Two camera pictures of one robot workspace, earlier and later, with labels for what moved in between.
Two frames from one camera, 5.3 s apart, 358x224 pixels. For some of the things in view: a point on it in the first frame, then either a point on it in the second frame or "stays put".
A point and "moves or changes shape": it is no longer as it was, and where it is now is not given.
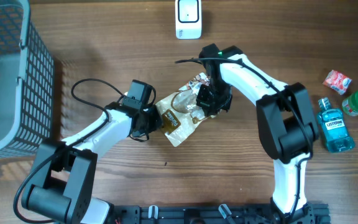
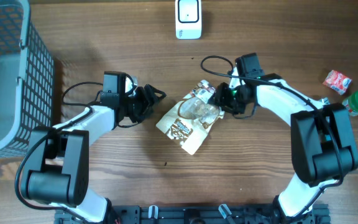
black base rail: x=216 y=214 stays put
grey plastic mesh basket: x=17 y=88 stays put
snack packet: x=179 y=111 moves or changes shape
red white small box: x=338 y=81 stays put
